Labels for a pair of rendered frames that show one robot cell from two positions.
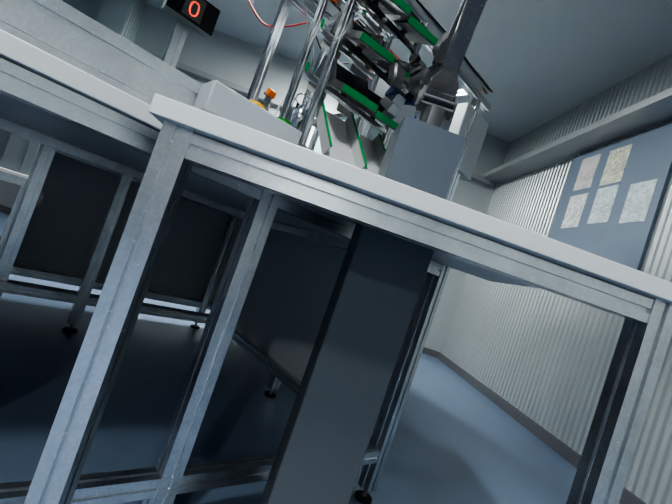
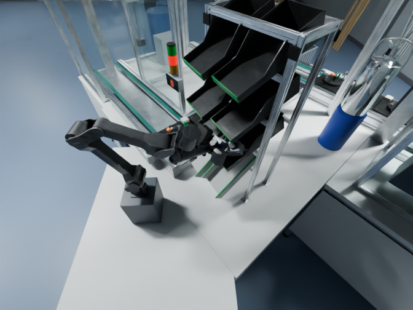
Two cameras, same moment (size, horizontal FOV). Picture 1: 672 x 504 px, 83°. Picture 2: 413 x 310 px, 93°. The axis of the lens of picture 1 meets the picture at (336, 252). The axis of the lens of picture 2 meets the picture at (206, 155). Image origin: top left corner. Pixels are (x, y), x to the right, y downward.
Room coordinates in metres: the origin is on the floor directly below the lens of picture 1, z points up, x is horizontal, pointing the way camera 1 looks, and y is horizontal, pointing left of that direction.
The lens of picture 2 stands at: (1.17, -0.54, 1.82)
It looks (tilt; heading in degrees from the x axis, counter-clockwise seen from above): 50 degrees down; 91
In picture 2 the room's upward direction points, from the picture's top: 1 degrees clockwise
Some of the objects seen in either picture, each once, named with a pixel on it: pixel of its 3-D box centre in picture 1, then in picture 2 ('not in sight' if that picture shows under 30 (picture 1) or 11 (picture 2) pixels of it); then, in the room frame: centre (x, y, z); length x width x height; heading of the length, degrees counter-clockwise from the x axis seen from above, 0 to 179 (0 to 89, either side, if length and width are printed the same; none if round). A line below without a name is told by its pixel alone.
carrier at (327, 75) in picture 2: not in sight; (334, 77); (2.19, 1.01, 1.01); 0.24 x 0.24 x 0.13; 41
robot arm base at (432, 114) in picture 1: (429, 124); (137, 187); (0.87, -0.11, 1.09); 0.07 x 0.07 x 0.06; 4
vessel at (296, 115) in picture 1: (296, 128); (373, 79); (2.00, 0.41, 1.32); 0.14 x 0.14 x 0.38
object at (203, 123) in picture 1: (391, 225); (159, 211); (0.92, -0.11, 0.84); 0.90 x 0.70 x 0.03; 94
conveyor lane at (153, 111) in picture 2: not in sight; (160, 117); (0.82, 0.57, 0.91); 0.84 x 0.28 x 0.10; 131
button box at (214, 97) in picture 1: (250, 122); (144, 148); (0.78, 0.26, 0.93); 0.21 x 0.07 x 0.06; 131
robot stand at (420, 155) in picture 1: (412, 176); (144, 201); (0.87, -0.11, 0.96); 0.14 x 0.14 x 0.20; 4
